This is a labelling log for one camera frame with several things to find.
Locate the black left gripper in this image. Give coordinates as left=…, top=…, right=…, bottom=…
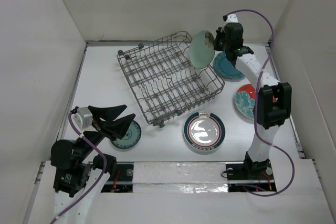
left=77, top=103, right=135, bottom=159

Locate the light green floral plate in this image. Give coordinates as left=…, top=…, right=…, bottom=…
left=189, top=30, right=215, bottom=69

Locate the blue patterned small plate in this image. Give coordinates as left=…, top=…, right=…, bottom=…
left=111, top=121, right=142, bottom=150

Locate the red teal floral plate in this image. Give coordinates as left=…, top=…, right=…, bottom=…
left=234, top=83, right=278, bottom=121

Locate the white green rimmed plate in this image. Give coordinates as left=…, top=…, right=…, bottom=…
left=183, top=112, right=226, bottom=154

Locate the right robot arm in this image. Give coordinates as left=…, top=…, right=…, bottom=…
left=117, top=21, right=292, bottom=178

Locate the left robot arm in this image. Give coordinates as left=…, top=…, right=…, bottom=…
left=50, top=104, right=135, bottom=223

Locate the teal scalloped plate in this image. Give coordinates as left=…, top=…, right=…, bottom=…
left=213, top=52, right=244, bottom=80

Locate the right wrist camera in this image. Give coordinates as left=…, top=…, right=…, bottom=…
left=223, top=14, right=238, bottom=23

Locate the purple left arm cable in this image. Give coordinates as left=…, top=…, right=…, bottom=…
left=51, top=112, right=107, bottom=223

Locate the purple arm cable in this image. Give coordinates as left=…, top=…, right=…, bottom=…
left=51, top=112, right=107, bottom=223
left=227, top=9, right=295, bottom=196

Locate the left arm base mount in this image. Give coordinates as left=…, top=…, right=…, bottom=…
left=101, top=163, right=134, bottom=193

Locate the grey wire dish rack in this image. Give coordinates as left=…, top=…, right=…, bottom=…
left=117, top=31, right=225, bottom=127

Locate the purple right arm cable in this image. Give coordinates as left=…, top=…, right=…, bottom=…
left=227, top=9, right=295, bottom=196

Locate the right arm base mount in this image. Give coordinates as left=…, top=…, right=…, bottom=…
left=221, top=162, right=277, bottom=193

